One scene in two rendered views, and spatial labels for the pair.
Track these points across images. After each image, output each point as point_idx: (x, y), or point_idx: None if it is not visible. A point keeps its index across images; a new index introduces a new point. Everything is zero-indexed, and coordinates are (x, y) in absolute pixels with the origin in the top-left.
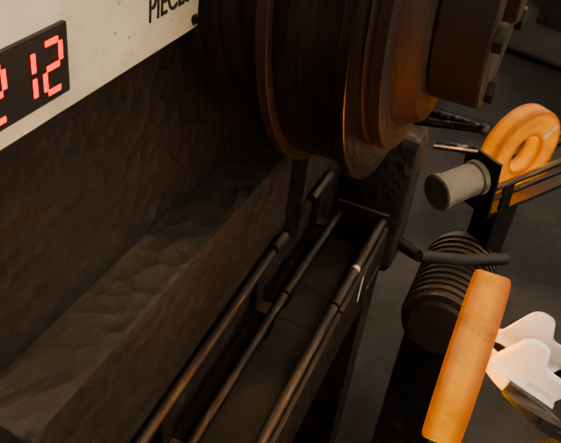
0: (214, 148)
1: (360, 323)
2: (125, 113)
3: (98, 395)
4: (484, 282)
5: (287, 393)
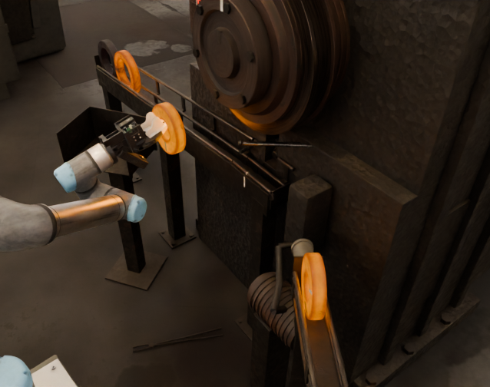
0: None
1: (253, 217)
2: None
3: (200, 77)
4: (170, 106)
5: (208, 143)
